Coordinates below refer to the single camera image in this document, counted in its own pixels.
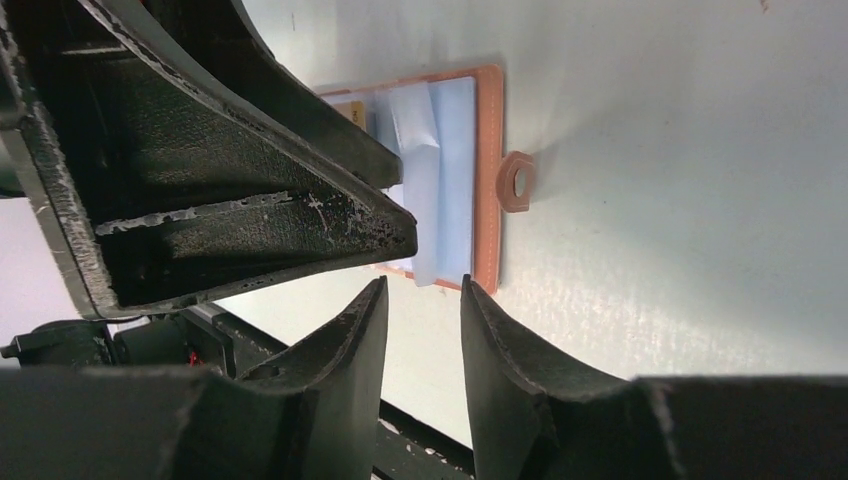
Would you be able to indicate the brown leather card holder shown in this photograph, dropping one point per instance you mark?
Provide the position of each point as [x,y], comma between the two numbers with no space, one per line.
[448,130]

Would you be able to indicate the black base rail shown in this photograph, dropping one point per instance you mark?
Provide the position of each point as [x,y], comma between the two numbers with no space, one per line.
[405,447]

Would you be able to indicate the gold credit card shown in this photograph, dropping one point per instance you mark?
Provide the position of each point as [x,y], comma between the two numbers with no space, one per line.
[355,111]

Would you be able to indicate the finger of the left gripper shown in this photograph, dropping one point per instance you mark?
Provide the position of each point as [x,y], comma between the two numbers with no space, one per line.
[156,186]
[222,38]

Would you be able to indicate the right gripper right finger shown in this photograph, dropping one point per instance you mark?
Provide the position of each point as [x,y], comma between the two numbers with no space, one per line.
[536,412]

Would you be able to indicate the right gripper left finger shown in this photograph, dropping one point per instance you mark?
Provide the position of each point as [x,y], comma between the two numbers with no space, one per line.
[309,412]

